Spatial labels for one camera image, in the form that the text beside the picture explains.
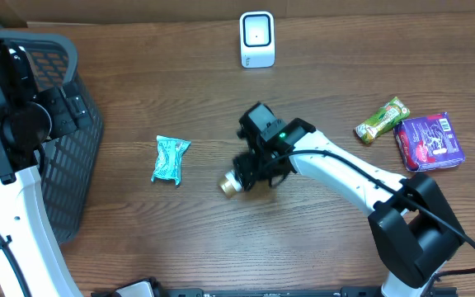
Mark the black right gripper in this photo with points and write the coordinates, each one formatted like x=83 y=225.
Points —
x=251 y=170

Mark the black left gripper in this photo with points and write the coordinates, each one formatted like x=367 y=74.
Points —
x=58 y=108

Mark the white tube gold cap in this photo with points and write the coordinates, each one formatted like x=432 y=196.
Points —
x=229 y=184

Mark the teal packet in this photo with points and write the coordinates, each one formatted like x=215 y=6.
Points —
x=169 y=160

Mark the green yellow snack pouch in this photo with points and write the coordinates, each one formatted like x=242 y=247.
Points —
x=386 y=117

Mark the purple sanitary pad pack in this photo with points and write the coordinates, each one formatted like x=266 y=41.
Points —
x=428 y=143

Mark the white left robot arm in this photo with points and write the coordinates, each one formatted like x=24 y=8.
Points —
x=31 y=263

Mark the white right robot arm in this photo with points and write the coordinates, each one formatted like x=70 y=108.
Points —
x=414 y=228

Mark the white barcode scanner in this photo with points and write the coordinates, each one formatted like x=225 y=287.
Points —
x=257 y=39

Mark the grey plastic mesh basket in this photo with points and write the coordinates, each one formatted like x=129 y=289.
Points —
x=68 y=156

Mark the brown cardboard backdrop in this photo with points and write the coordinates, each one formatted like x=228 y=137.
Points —
x=15 y=13

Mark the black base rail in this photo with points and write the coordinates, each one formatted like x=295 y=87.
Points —
x=350 y=291

